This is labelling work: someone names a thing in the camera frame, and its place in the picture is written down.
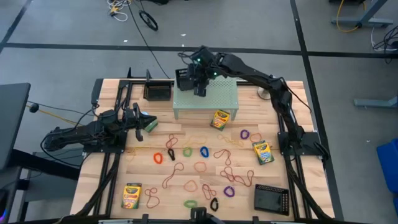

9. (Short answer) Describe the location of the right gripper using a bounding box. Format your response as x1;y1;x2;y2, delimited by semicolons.
185;45;215;98

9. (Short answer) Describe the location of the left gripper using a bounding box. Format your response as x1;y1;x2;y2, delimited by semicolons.
123;102;158;142

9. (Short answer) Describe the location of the black plastic slotted basket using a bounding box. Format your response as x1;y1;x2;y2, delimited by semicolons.
143;80;173;101
175;67;196;92
253;183;291;217

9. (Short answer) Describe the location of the yellow rubber band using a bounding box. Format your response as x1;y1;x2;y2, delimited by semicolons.
125;145;156;162
216;134;244;148
182;134;208;147

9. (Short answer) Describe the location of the black side desk top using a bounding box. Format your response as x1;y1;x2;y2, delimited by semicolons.
0;82;31;171

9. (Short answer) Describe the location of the grey desk foot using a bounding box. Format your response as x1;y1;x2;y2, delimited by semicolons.
330;0;394;29
353;95;398;110

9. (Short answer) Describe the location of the green perforated metal riser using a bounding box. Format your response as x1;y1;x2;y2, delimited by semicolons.
172;75;239;121

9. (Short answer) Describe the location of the black control box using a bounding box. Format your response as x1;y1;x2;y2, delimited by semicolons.
90;78;104;107

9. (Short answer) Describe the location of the white bulb table lamp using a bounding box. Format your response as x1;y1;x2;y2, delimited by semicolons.
257;86;272;101

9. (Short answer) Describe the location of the blue plastic bin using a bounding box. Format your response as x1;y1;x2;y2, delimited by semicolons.
376;138;398;215

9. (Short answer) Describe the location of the black aluminium table frame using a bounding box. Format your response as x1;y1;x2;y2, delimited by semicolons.
74;78;335;224

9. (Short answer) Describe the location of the long black floor cable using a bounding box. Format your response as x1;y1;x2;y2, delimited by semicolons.
126;0;171;80

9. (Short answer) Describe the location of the black cable conduit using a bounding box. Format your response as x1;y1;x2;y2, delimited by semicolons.
74;152;122;217
284;155;335;220

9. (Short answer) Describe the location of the thin black cable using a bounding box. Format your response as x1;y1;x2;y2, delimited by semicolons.
27;101;96;118

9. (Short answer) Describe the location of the yellow floor cable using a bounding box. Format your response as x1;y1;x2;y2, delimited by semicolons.
336;0;365;34
26;105;94;129

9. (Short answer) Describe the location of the coiled black floor cable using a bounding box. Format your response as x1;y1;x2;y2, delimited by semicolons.
138;9;159;32

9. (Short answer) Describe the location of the white floor cable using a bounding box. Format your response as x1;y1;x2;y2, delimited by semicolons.
106;0;132;22

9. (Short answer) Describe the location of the black side desk frame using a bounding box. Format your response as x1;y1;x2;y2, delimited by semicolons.
0;148;82;224

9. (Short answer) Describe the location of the black floor cable bundle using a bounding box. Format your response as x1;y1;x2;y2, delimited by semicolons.
371;24;398;65

